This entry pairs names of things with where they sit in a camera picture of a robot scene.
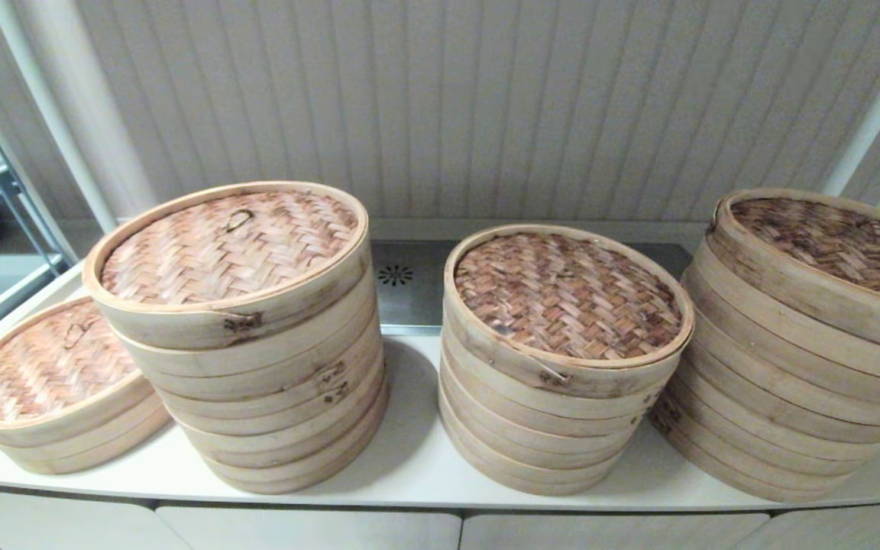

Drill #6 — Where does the light woven bamboo steamer lid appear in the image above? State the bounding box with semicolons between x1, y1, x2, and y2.
0;296;155;449

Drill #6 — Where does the dark woven bamboo steamer lid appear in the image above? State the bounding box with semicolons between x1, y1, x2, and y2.
442;223;695;400
706;188;880;357

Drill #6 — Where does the bamboo steamer basket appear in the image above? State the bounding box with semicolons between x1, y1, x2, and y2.
438;351;658;442
658;428;865;505
151;302;382;404
682;267;880;411
108;267;377;380
438;374;643;459
179;359;389;458
159;328;386;438
665;359;880;448
440;412;624;498
199;382;390;478
694;241;880;388
652;390;880;476
681;306;880;429
0;391;168;464
215;397;387;496
8;412;173;475
438;393;632;478
440;328;670;421

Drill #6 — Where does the tall left steamer stack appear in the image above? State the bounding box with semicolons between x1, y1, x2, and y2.
82;181;371;353

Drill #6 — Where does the stainless steel drain panel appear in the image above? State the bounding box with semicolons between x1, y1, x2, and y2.
370;241;694;338

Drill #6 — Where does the beige cabinet door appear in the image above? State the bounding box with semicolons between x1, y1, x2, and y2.
730;500;880;550
461;512;771;550
0;483;173;550
156;504;462;550

